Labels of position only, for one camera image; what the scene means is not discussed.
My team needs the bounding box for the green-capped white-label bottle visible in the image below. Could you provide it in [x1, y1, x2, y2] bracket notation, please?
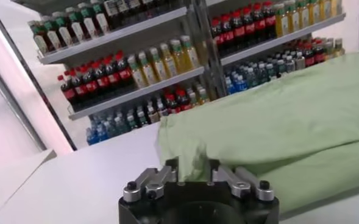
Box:
[65, 6, 86, 43]
[41, 15, 62, 51]
[28, 20, 49, 55]
[90, 0, 110, 35]
[77, 2, 99, 40]
[52, 11, 74, 47]

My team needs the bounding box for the red-capped cola bottle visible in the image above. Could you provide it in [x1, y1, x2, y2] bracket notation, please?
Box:
[230, 10, 247, 49]
[58, 74, 77, 111]
[115, 52, 135, 91]
[252, 2, 267, 42]
[220, 13, 236, 53]
[103, 57, 123, 95]
[69, 70, 89, 107]
[261, 0, 277, 39]
[92, 62, 112, 99]
[211, 18, 226, 57]
[80, 66, 100, 103]
[241, 6, 257, 46]

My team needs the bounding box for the white-capped dark bottle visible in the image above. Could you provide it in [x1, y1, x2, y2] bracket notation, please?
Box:
[276, 59, 287, 77]
[285, 54, 296, 73]
[294, 51, 307, 70]
[126, 113, 139, 130]
[156, 100, 168, 118]
[146, 105, 159, 122]
[266, 62, 277, 80]
[136, 109, 149, 127]

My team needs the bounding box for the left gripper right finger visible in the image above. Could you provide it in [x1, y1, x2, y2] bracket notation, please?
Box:
[209, 158, 275, 203]

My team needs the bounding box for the black beverage shelf unit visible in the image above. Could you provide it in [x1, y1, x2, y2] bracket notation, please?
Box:
[11, 0, 227, 147]
[194, 0, 347, 98]

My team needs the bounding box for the clear green-tinted bottle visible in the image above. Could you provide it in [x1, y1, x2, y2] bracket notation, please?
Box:
[114, 115, 127, 135]
[246, 68, 258, 88]
[104, 120, 118, 138]
[257, 63, 268, 85]

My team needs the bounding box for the dark bottle white label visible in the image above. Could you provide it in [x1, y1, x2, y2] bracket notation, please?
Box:
[118, 0, 136, 27]
[103, 0, 122, 30]

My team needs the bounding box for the light green t-shirt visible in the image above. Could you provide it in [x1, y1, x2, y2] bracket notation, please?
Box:
[154, 49, 359, 214]

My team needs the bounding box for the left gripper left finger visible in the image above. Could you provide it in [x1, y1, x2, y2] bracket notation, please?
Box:
[123, 157, 180, 203]

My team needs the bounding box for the small red-label cola bottle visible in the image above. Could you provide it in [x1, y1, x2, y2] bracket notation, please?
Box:
[164, 93, 179, 114]
[176, 89, 191, 111]
[304, 45, 316, 67]
[315, 42, 326, 63]

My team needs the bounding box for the blue water bottle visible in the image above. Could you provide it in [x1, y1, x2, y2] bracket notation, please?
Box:
[86, 127, 98, 145]
[95, 123, 108, 142]
[224, 77, 236, 95]
[234, 74, 247, 92]

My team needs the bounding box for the black slanted pole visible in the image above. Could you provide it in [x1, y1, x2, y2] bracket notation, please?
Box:
[0, 0, 78, 152]

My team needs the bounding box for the gray window frame bar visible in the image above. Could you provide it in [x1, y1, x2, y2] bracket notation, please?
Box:
[0, 56, 49, 152]

